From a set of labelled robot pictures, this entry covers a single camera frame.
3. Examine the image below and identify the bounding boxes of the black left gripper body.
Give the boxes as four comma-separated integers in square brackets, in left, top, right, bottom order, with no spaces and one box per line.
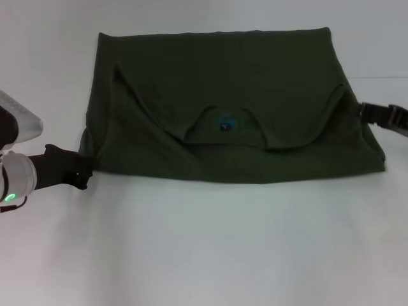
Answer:
[27,143,94,192]

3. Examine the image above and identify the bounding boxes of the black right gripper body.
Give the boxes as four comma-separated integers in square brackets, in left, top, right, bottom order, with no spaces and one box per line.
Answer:
[388,103,408,138]

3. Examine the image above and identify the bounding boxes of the dark green FREE t-shirt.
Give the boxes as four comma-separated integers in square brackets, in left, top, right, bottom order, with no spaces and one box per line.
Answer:
[78,27,388,186]

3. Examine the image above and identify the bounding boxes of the left wrist cable with plug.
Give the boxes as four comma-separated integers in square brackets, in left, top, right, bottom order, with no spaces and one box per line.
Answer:
[0,196,30,214]

